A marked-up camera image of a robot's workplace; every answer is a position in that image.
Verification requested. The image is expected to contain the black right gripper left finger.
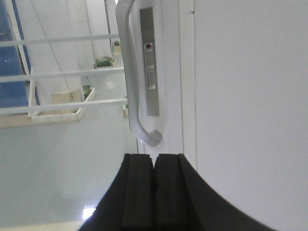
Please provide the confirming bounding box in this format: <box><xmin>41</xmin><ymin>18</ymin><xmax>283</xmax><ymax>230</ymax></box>
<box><xmin>80</xmin><ymin>154</ymin><xmax>154</xmax><ymax>231</ymax></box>

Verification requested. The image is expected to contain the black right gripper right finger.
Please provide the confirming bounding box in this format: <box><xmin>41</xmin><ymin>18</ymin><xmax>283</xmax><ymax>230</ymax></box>
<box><xmin>154</xmin><ymin>154</ymin><xmax>271</xmax><ymax>231</ymax></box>

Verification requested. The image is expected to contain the white framed transparent sliding door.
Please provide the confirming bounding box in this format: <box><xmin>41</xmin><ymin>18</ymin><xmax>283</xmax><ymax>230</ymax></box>
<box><xmin>0</xmin><ymin>0</ymin><xmax>196</xmax><ymax>176</ymax></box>

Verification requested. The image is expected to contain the silver door handle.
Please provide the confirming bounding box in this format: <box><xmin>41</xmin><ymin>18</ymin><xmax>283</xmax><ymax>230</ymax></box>
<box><xmin>115</xmin><ymin>0</ymin><xmax>163</xmax><ymax>147</ymax></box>

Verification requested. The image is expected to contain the silver door lock plate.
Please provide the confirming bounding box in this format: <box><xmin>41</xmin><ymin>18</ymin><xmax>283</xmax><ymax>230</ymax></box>
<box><xmin>140</xmin><ymin>7</ymin><xmax>160</xmax><ymax>116</ymax></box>

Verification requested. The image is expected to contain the distant green sandbag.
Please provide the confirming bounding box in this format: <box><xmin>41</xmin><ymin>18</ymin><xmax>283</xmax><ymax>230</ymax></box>
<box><xmin>96</xmin><ymin>57</ymin><xmax>114</xmax><ymax>68</ymax></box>

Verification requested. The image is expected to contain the blue panel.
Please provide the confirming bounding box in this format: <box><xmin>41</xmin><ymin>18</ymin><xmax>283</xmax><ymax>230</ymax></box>
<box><xmin>0</xmin><ymin>0</ymin><xmax>31</xmax><ymax>108</ymax></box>

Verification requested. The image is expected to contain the distant wooden base frame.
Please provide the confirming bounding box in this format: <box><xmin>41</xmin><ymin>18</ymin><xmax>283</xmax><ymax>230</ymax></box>
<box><xmin>28</xmin><ymin>85</ymin><xmax>96</xmax><ymax>124</ymax></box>

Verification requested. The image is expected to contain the white wall panel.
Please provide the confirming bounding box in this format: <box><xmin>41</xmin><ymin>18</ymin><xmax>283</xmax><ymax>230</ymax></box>
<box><xmin>194</xmin><ymin>0</ymin><xmax>308</xmax><ymax>231</ymax></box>

